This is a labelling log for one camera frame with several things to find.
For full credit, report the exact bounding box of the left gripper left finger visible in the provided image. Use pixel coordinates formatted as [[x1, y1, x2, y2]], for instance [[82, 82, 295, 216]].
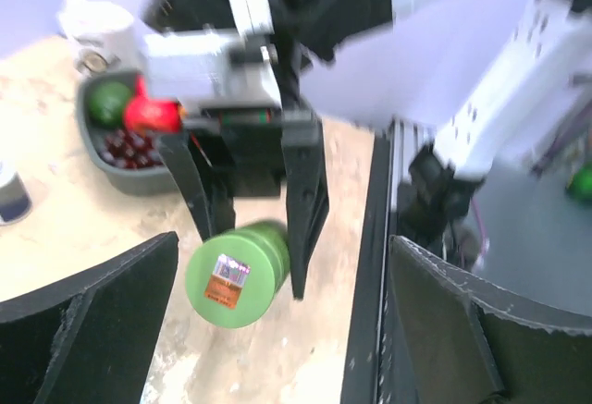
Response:
[[1, 232, 179, 404]]

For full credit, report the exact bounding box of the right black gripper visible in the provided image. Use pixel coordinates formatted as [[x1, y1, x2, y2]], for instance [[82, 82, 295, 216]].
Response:
[[156, 106, 329, 300]]

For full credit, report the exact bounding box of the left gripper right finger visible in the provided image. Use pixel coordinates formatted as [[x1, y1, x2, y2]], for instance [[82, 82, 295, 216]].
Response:
[[389, 237, 591, 403]]

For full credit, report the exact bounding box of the green pill bottle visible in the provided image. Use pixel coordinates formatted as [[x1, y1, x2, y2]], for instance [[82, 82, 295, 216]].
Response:
[[184, 218, 293, 330]]

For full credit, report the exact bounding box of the green bottle cap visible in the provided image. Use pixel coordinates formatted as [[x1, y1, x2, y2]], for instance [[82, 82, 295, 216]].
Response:
[[184, 232, 278, 330]]

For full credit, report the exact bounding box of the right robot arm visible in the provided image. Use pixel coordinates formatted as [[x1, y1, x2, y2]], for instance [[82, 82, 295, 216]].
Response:
[[142, 0, 591, 299]]

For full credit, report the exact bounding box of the dark grey fruit tray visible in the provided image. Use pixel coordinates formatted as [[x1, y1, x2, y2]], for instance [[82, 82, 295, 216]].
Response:
[[75, 69, 177, 197]]

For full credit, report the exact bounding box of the dark toy grapes bunch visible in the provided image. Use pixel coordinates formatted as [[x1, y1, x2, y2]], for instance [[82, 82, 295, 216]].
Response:
[[98, 129, 163, 170]]

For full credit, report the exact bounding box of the white capped dark pill bottle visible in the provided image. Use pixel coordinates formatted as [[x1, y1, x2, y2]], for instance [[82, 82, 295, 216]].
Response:
[[0, 160, 32, 226]]

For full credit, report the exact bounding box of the green toy lime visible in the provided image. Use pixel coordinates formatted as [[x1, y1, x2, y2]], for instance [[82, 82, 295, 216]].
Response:
[[87, 80, 133, 129]]

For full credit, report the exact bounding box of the white paper cup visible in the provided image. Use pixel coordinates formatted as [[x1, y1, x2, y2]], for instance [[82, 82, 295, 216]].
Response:
[[56, 0, 139, 78]]

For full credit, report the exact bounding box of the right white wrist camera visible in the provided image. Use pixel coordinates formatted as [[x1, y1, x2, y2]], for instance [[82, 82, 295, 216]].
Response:
[[142, 0, 281, 108]]

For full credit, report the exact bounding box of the aluminium frame rail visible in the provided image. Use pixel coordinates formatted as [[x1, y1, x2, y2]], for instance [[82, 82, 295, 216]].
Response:
[[378, 119, 432, 404]]

